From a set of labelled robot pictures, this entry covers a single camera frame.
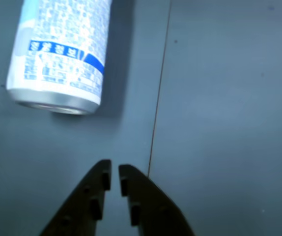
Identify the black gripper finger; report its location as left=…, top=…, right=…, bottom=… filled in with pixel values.
left=118, top=164, right=196, bottom=236
left=39, top=159, right=113, bottom=236

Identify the white can with blue print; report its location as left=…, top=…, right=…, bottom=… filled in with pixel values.
left=5, top=0, right=113, bottom=116

